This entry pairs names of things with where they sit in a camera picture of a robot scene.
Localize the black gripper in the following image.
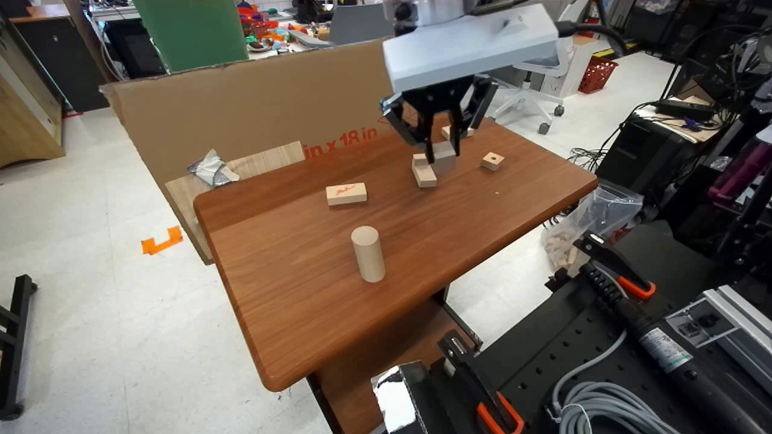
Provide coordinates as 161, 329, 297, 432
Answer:
378, 75, 501, 168

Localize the L-shaped wooden block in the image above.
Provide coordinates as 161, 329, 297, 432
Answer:
411, 140, 463, 194

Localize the square wooden block with hole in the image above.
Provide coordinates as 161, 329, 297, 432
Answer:
477, 149, 509, 177

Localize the small flat wooden block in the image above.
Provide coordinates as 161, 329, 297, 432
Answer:
323, 181, 372, 210

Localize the wooden cylinder block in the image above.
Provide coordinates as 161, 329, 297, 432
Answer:
347, 224, 388, 288

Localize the red plastic crate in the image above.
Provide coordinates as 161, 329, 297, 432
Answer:
576, 54, 620, 98

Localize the clear plastic bag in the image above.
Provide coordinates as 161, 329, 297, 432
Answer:
541, 181, 646, 277

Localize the large cardboard box red print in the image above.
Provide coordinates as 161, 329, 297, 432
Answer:
98, 39, 405, 268

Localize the black equipment cart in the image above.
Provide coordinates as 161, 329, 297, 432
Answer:
594, 95, 728, 222

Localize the wooden lower table shelf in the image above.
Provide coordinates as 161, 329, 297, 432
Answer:
310, 300, 484, 434

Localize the crumpled white paper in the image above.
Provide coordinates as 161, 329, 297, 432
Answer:
189, 148, 244, 192

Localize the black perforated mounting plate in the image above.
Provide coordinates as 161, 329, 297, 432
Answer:
400, 264, 772, 434

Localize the green board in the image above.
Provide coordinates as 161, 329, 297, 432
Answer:
131, 0, 252, 75

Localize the orange floor tape piece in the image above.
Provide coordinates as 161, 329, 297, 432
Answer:
139, 224, 185, 259

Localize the white printed label sheet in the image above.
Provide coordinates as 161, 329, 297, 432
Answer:
663, 298, 739, 350

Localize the light wooden cabinet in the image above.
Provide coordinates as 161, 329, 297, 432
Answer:
0, 14, 68, 172

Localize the black floor stand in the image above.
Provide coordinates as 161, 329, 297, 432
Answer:
0, 274, 41, 422

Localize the black clamp with orange handle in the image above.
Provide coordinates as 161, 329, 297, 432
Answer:
437, 332, 531, 434
572, 233, 658, 304

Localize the black corrugated cable conduit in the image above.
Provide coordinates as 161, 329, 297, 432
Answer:
581, 260, 772, 434

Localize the grey coiled cable bundle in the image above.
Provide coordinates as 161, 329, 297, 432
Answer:
550, 332, 688, 434

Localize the aluminium extrusion rail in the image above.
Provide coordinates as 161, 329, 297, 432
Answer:
702, 282, 772, 376

